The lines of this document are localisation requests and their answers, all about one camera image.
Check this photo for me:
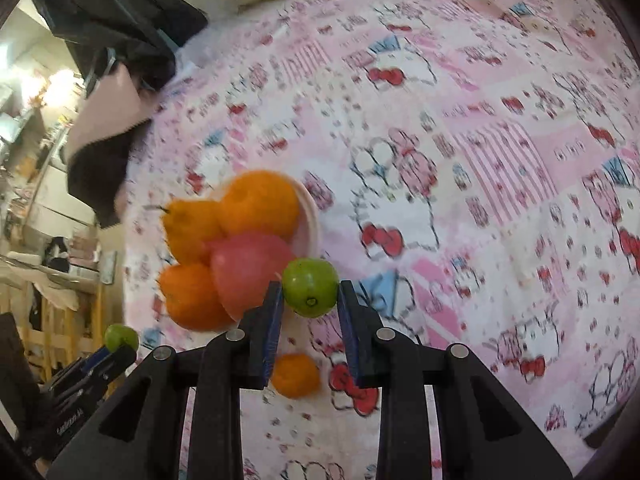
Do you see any green lime fruit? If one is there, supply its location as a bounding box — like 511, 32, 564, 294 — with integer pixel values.
103, 324, 139, 353
282, 258, 340, 318

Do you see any small orange mandarin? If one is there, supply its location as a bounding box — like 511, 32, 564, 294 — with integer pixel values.
271, 353, 321, 399

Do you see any wooden rack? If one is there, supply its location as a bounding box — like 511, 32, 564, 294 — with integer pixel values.
1, 252, 124, 382

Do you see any orange lower left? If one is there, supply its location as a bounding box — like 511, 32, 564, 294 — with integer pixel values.
158, 262, 233, 332

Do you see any red apple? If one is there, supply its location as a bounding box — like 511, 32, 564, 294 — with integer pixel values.
210, 232, 295, 322

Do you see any orange pear-shaped fruit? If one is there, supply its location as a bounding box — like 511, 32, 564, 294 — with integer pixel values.
144, 200, 224, 268

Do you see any pink towel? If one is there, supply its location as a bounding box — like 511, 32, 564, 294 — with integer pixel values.
64, 63, 157, 229

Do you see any large orange top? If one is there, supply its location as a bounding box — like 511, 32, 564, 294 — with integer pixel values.
218, 170, 300, 240

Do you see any pink Hello Kitty bedspread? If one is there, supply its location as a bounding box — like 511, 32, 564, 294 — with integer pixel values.
124, 0, 639, 471

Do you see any black cloth on chair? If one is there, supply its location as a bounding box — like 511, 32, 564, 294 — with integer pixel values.
32, 0, 207, 91

